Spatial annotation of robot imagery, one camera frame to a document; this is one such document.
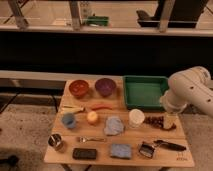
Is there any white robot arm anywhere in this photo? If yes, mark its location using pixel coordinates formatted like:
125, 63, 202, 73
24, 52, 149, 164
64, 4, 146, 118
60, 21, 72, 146
160, 66, 213, 130

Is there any black rectangular block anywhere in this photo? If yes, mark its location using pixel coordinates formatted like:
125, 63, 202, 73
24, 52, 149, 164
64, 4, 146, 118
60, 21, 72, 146
72, 148, 97, 160

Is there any green object on shelf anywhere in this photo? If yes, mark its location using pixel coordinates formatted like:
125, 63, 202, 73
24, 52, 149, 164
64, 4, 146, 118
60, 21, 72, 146
86, 15, 109, 26

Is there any black handled peeler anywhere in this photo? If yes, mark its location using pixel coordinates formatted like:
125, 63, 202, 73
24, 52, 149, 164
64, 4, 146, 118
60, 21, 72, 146
154, 140, 187, 151

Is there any small metal cup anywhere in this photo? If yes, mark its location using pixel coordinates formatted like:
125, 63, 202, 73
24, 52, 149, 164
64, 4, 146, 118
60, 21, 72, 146
48, 134, 63, 151

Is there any metal fork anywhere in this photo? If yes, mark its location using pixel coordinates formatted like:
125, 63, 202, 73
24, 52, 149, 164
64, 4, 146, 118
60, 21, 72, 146
76, 137, 106, 143

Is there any yellow round fruit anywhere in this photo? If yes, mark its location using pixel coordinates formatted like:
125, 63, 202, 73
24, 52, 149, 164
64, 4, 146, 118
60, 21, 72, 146
86, 111, 99, 125

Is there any orange bowl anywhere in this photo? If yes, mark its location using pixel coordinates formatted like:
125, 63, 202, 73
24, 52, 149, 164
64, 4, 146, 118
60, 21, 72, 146
69, 80, 89, 98

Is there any wooden table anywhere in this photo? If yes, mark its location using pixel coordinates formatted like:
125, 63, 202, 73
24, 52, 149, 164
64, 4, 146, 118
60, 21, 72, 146
44, 79, 195, 168

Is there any yellow banana peel toy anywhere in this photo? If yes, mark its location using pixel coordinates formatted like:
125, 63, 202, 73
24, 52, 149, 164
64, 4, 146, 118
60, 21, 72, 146
61, 106, 85, 114

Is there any dark red grape bunch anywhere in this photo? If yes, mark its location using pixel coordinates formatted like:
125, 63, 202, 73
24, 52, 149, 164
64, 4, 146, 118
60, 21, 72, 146
144, 116, 176, 131

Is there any crumpled blue cloth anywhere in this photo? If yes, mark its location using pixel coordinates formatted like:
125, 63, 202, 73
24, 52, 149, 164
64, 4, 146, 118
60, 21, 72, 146
104, 116, 124, 136

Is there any blue sponge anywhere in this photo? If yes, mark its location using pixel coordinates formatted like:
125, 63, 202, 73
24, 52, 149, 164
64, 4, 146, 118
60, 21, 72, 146
110, 144, 132, 159

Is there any purple bowl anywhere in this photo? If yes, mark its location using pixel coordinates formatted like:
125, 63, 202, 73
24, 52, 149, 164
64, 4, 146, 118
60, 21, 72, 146
95, 78, 116, 97

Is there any blue plastic cup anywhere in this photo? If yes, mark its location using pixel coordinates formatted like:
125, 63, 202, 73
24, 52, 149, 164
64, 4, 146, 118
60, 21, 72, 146
61, 113, 76, 129

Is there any green plastic tray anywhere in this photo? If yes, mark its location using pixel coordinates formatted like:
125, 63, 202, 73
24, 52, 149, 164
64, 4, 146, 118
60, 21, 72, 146
123, 75, 168, 111

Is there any white plastic cup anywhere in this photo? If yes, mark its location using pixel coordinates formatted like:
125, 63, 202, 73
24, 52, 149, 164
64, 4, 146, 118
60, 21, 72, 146
129, 109, 145, 128

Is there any red chili pepper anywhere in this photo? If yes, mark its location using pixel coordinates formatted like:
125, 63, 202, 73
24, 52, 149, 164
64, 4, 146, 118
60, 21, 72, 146
86, 104, 113, 111

